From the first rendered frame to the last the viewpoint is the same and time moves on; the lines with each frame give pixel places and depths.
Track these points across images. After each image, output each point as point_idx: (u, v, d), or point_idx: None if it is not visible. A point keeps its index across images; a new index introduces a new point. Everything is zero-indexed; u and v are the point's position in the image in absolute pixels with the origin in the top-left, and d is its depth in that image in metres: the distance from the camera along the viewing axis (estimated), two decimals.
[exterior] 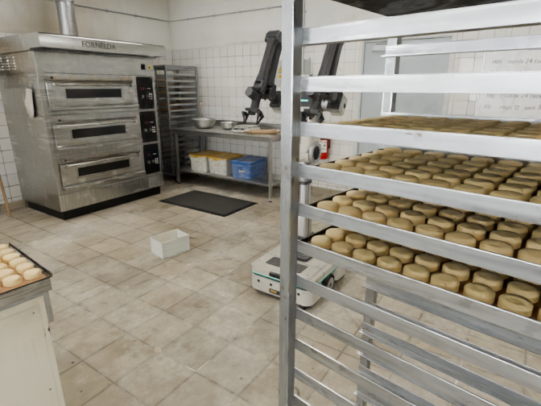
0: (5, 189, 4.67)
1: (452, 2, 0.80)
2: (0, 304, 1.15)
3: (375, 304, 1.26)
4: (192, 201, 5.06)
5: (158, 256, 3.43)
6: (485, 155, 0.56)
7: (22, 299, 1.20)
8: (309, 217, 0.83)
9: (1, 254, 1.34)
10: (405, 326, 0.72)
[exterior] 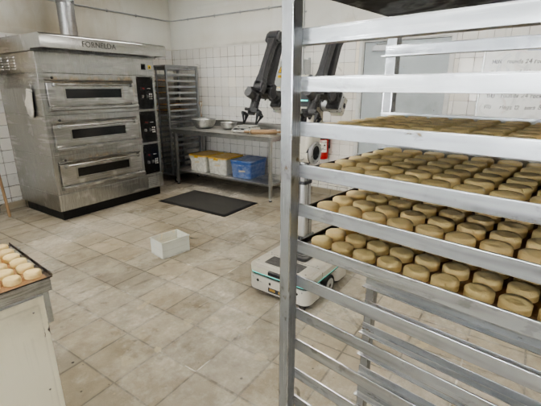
0: (5, 189, 4.67)
1: (452, 2, 0.80)
2: (0, 304, 1.15)
3: (375, 304, 1.26)
4: (192, 201, 5.06)
5: (158, 256, 3.43)
6: (485, 155, 0.56)
7: (22, 299, 1.20)
8: (309, 217, 0.83)
9: (1, 254, 1.34)
10: (405, 326, 0.72)
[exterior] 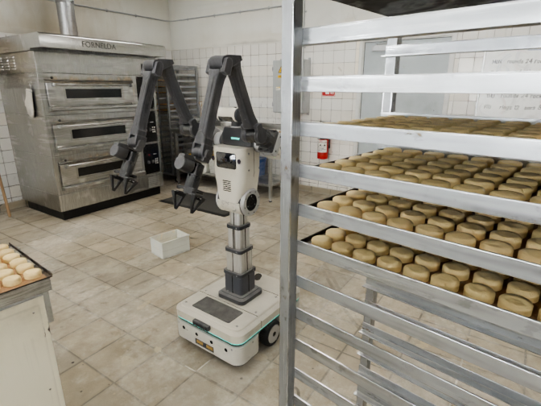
0: (5, 189, 4.67)
1: (452, 2, 0.80)
2: (0, 304, 1.15)
3: (375, 304, 1.26)
4: None
5: (158, 256, 3.43)
6: (485, 155, 0.56)
7: (22, 299, 1.20)
8: (309, 217, 0.83)
9: (1, 254, 1.34)
10: (405, 326, 0.72)
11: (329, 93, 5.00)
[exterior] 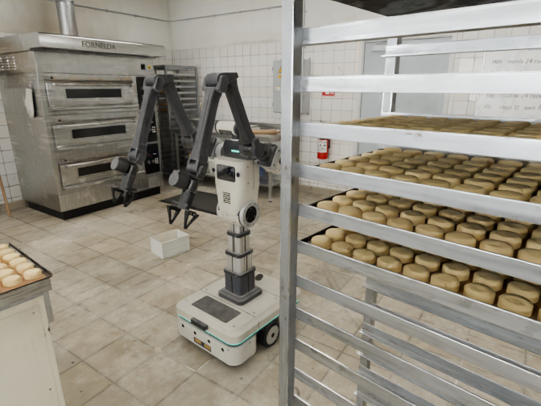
0: (5, 189, 4.67)
1: (452, 2, 0.80)
2: (0, 304, 1.15)
3: (375, 304, 1.26)
4: None
5: (158, 256, 3.43)
6: (485, 155, 0.56)
7: (22, 299, 1.20)
8: (309, 217, 0.83)
9: (1, 254, 1.34)
10: (405, 326, 0.72)
11: (329, 93, 5.00)
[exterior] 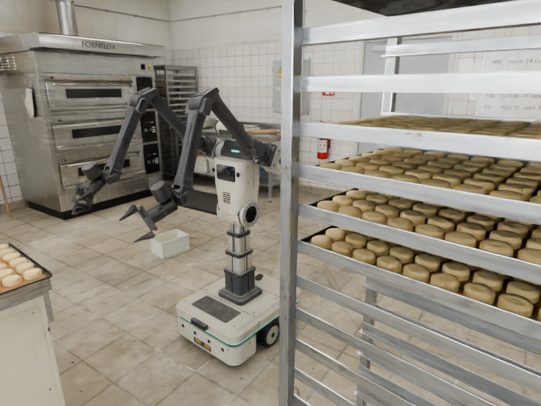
0: (5, 189, 4.67)
1: (452, 2, 0.80)
2: (0, 304, 1.15)
3: (375, 304, 1.26)
4: (192, 201, 5.06)
5: (158, 256, 3.43)
6: (485, 155, 0.56)
7: (22, 299, 1.20)
8: (309, 217, 0.83)
9: (1, 254, 1.34)
10: (405, 326, 0.72)
11: (329, 93, 5.00)
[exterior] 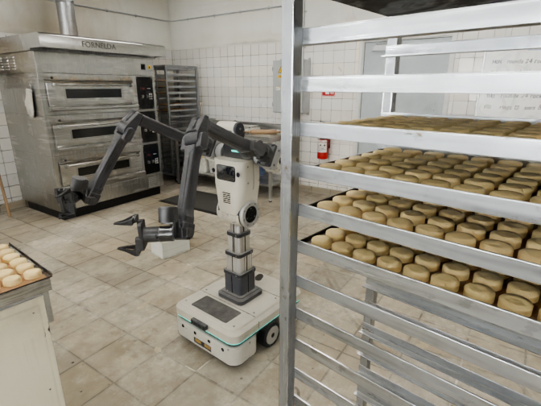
0: (5, 189, 4.67)
1: (452, 2, 0.80)
2: (0, 304, 1.15)
3: (375, 304, 1.26)
4: None
5: (158, 256, 3.43)
6: (485, 155, 0.56)
7: (22, 299, 1.20)
8: (309, 217, 0.83)
9: (1, 254, 1.34)
10: (405, 326, 0.72)
11: (329, 93, 5.00)
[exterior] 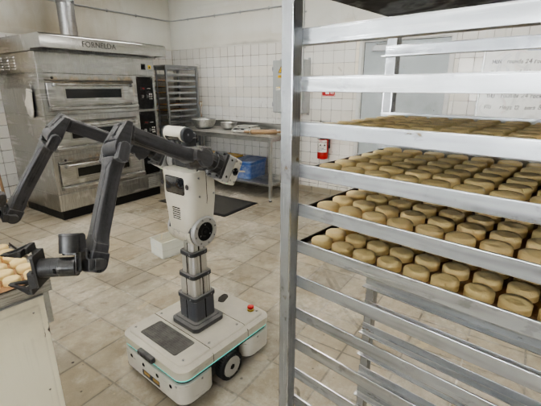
0: (5, 189, 4.67)
1: (452, 2, 0.80)
2: (0, 304, 1.15)
3: (375, 304, 1.26)
4: None
5: (158, 256, 3.43)
6: (485, 155, 0.56)
7: (22, 299, 1.20)
8: (309, 217, 0.83)
9: (1, 254, 1.34)
10: (405, 326, 0.72)
11: (329, 93, 5.00)
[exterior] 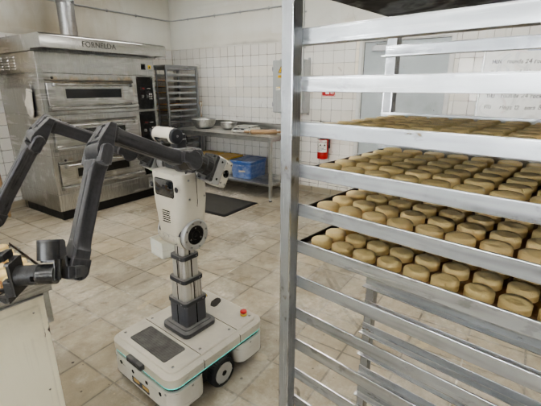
0: None
1: (452, 2, 0.80)
2: (0, 304, 1.15)
3: (375, 304, 1.26)
4: None
5: (158, 256, 3.43)
6: (485, 155, 0.56)
7: (22, 299, 1.20)
8: (309, 217, 0.83)
9: None
10: (405, 326, 0.72)
11: (329, 93, 5.00)
